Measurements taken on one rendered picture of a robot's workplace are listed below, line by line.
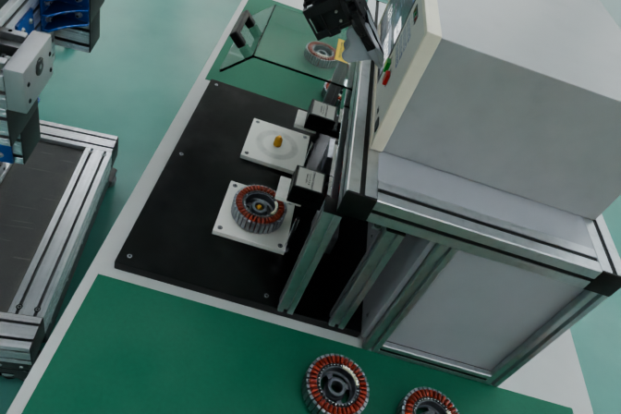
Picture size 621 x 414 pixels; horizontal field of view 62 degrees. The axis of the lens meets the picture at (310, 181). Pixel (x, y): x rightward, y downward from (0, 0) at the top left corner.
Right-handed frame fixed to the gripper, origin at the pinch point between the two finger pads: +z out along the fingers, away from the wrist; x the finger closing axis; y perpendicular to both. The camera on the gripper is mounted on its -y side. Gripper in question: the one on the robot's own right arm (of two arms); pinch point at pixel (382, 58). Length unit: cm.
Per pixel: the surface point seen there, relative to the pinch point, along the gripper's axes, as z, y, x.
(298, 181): 14.8, 23.2, 5.3
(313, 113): 14.8, 23.2, -18.0
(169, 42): 27, 142, -173
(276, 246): 24.7, 33.0, 10.5
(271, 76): 18, 44, -54
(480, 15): -1.6, -16.4, 1.9
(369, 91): 5.8, 5.0, -1.5
